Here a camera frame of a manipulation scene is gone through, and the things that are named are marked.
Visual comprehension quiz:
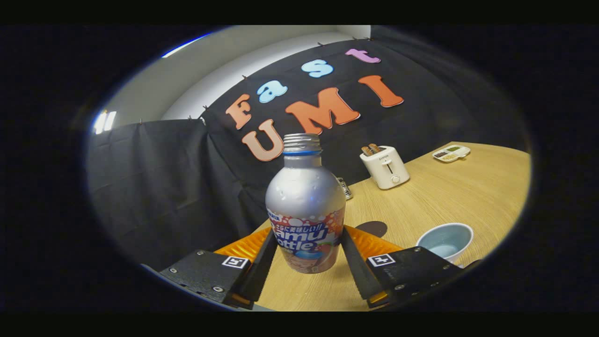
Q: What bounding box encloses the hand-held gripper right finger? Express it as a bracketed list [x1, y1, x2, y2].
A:
[339, 225, 464, 309]

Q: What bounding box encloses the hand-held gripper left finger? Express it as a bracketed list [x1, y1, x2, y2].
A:
[159, 226, 278, 310]

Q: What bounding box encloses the dark brown round coaster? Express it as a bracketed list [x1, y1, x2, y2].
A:
[355, 220, 388, 238]

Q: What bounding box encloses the silver juice bottle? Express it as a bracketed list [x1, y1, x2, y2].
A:
[265, 133, 347, 274]

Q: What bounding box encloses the white cup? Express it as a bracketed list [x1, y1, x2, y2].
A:
[416, 223, 474, 265]

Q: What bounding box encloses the metal mesh holder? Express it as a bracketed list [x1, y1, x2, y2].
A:
[336, 176, 353, 201]

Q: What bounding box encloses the white toaster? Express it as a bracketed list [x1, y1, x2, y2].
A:
[359, 146, 410, 190]

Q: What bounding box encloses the wooden table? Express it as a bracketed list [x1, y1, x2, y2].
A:
[255, 141, 532, 312]

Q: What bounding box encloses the black backdrop cloth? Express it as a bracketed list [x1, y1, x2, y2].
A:
[87, 25, 529, 272]

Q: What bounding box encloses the white divided snack tray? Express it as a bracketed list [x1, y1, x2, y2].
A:
[432, 145, 471, 163]

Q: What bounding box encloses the narrow ceiling light panel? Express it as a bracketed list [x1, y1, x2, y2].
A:
[94, 110, 117, 135]

